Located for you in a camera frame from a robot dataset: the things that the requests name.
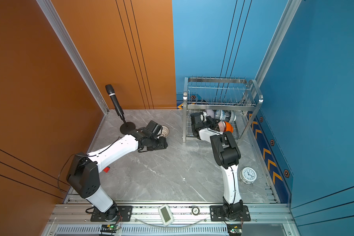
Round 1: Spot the white red patterned bowl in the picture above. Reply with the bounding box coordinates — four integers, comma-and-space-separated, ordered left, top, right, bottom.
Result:
159, 125, 170, 138

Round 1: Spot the orange bowl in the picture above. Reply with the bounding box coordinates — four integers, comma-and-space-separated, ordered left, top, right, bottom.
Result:
224, 122, 234, 133

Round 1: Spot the dark flower-shaped bowl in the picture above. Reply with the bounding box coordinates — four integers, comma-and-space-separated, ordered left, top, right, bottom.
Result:
229, 111, 237, 123

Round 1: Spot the green floral patterned bowl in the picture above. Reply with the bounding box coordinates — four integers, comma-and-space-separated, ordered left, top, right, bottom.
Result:
218, 121, 226, 132

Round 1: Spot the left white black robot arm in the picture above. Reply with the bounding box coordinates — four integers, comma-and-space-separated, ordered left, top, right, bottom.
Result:
66, 121, 169, 222

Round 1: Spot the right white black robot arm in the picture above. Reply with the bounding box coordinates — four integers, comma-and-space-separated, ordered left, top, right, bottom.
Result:
190, 112, 244, 221

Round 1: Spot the steel two-tier dish rack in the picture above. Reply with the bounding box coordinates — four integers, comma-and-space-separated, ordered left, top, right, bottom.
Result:
182, 77, 264, 143

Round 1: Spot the black microphone on stand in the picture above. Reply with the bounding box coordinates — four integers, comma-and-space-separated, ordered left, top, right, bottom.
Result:
105, 84, 136, 135

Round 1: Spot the small red object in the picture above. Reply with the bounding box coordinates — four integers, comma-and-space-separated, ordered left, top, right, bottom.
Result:
103, 167, 110, 173

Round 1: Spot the white digital timer display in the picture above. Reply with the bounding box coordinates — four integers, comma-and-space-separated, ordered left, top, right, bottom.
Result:
158, 204, 174, 226

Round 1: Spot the white analog alarm clock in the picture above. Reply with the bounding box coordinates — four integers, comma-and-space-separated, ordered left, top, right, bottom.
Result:
240, 167, 257, 184

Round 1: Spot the small round gauge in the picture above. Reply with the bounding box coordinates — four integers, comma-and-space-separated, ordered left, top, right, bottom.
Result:
192, 206, 200, 216

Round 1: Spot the left circuit board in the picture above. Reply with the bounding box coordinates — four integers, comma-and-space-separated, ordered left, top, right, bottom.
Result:
99, 224, 122, 236

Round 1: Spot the circuit board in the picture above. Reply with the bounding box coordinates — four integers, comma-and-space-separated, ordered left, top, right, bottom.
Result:
99, 224, 122, 236
227, 224, 242, 236

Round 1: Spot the right circuit board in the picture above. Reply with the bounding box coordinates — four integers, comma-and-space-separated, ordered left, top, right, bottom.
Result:
227, 224, 242, 236

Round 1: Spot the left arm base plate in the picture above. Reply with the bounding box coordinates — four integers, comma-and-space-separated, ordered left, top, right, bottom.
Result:
90, 206, 133, 223

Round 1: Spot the white cable on rail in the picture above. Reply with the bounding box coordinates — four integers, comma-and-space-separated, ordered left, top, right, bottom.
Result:
132, 217, 213, 229

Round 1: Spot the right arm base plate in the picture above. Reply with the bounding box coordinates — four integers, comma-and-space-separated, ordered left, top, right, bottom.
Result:
209, 205, 251, 222

